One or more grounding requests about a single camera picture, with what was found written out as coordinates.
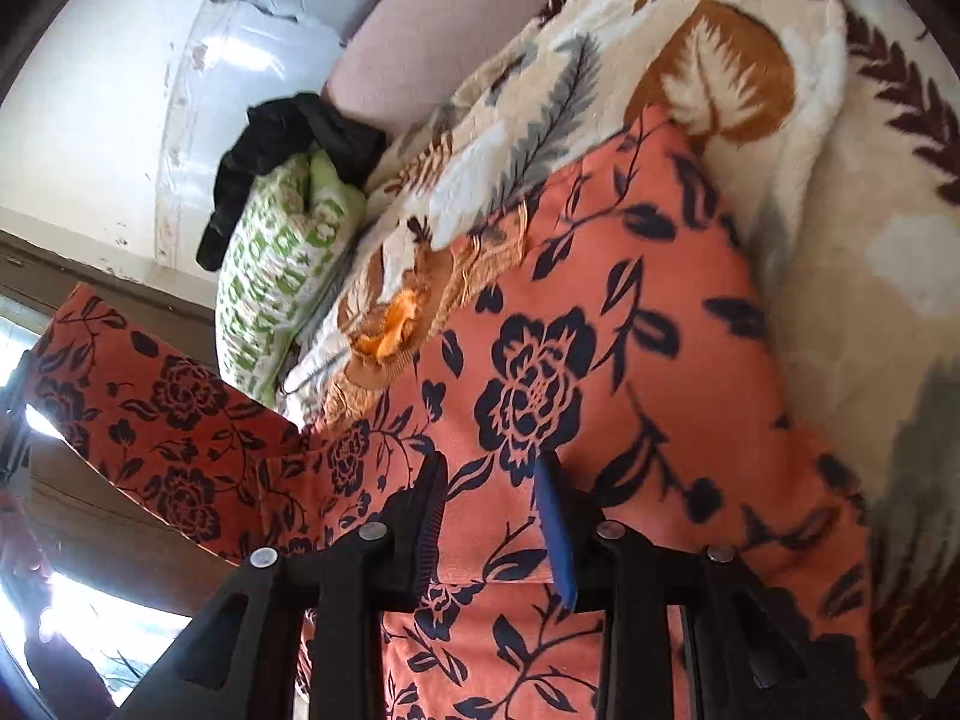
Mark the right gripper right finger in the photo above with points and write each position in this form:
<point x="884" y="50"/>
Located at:
<point x="695" y="634"/>

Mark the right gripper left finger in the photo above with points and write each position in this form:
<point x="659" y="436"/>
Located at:
<point x="239" y="657"/>

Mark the orange floral garment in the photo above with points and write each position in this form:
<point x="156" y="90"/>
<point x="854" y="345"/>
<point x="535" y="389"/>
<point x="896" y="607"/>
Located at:
<point x="610" y="319"/>

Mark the wooden glazed door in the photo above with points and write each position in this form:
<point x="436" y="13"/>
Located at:
<point x="99" y="542"/>

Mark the green patterned pillow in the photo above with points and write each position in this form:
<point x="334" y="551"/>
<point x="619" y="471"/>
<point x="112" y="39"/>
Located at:
<point x="295" y="233"/>

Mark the black garment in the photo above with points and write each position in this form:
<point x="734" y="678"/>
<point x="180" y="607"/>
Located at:
<point x="276" y="131"/>

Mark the leaf pattern blanket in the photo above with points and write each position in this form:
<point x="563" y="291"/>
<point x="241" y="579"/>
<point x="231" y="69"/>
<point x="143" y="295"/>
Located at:
<point x="832" y="126"/>

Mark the pink quilted sofa cushion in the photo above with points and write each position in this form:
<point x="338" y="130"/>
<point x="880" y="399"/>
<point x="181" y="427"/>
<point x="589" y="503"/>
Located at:
<point x="409" y="56"/>

